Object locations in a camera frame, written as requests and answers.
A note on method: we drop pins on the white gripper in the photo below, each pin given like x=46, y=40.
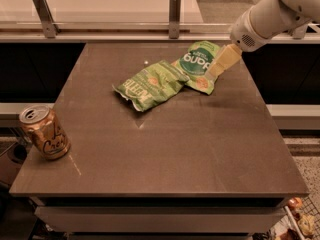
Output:
x=242, y=32

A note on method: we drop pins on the green rice chip bag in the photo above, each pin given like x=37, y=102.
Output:
x=195, y=62

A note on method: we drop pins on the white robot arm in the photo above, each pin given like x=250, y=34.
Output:
x=258, y=25

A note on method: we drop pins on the green Kettle chip bag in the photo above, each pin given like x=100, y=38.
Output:
x=153, y=85

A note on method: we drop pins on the orange LaCroix can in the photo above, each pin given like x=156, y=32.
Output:
x=42, y=126

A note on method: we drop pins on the middle metal railing bracket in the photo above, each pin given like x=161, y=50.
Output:
x=174, y=19

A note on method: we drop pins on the metal railing bracket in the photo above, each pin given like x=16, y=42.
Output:
x=50, y=29
x=174, y=19

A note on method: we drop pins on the wire basket with snacks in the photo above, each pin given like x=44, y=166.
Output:
x=301, y=221

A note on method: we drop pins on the left metal railing bracket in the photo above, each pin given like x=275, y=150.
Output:
x=50, y=29

